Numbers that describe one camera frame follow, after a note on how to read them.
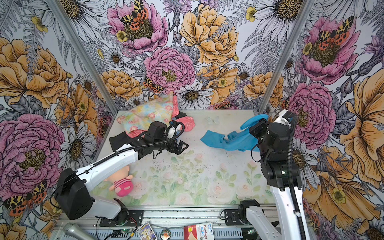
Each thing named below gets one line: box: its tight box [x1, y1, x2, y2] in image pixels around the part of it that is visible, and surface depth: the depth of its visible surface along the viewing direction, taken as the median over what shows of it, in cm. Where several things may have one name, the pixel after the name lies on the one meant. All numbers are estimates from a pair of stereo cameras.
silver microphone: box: [63, 222, 96, 240], surface depth 70 cm
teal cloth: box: [200, 114, 269, 152], surface depth 81 cm
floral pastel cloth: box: [116, 91, 174, 133], surface depth 101 cm
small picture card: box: [136, 221, 158, 240], surface depth 70 cm
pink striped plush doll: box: [104, 165, 134, 197], surface depth 81 cm
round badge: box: [160, 228, 172, 240], surface depth 71 cm
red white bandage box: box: [183, 222, 215, 240], surface depth 69 cm
